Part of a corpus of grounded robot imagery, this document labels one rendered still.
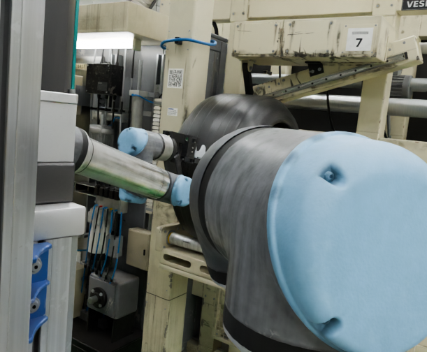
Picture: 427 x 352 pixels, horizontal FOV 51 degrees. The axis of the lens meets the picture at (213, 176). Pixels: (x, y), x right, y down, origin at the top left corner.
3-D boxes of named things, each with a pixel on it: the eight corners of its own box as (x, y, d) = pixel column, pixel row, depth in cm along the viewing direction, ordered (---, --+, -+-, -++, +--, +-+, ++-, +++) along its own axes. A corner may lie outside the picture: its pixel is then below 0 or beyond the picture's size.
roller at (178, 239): (165, 242, 171) (168, 230, 172) (171, 244, 175) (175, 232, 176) (244, 265, 152) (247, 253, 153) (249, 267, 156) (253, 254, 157)
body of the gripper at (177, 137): (202, 137, 135) (177, 131, 125) (197, 166, 135) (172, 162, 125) (182, 135, 139) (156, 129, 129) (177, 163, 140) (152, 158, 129)
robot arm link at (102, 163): (37, 96, 73) (203, 173, 113) (1, 93, 79) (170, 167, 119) (15, 165, 72) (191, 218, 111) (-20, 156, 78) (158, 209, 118)
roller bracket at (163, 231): (154, 251, 171) (156, 225, 169) (212, 234, 204) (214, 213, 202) (161, 253, 169) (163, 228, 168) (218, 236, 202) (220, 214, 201)
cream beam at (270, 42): (230, 56, 191) (233, 21, 189) (258, 66, 212) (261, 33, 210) (376, 57, 158) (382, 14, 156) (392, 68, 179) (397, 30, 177)
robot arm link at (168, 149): (162, 161, 122) (140, 157, 126) (172, 163, 125) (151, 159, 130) (167, 134, 121) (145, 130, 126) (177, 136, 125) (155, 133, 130)
